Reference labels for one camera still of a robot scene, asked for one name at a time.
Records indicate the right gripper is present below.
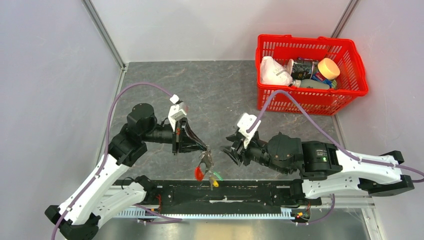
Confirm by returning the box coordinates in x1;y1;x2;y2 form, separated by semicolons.
219;130;292;176

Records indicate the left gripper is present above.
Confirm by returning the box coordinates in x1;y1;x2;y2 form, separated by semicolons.
141;117;207;156

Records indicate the keyring bunch with tags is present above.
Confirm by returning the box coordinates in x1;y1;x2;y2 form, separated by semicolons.
194;149;223;190

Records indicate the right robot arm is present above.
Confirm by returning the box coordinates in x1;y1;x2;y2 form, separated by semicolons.
221;132;415;205

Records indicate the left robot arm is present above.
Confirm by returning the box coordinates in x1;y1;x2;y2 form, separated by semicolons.
45;101;208;240

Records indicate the white plastic bag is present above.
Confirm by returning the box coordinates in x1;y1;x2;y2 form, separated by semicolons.
259;56;293;86

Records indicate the grey green pouch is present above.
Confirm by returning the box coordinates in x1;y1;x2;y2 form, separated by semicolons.
293;79;331;90

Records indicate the dark printed can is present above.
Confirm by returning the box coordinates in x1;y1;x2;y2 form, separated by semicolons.
286;58;319;80

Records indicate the jar with yellow lid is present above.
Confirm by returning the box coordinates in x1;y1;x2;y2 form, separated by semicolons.
310;57;341;89

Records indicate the red plastic basket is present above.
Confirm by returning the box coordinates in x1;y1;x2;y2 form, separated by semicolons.
255;34;369;116

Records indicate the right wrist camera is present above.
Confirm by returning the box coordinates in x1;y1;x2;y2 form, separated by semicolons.
235;112;261;149

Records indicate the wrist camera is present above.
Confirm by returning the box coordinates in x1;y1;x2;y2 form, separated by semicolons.
235;112;261;149
167;94;189;132

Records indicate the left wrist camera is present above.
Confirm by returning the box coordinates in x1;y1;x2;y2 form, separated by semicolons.
167;94;189;132

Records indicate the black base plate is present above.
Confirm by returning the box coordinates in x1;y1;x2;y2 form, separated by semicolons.
145;178;323;216

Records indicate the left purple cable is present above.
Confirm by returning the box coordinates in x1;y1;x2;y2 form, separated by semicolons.
49;82;176;240

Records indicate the purple cable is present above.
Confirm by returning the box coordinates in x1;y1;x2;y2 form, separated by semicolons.
250;89;424;184
49;82;176;240

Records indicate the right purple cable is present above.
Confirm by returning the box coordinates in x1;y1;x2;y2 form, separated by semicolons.
250;89;424;184

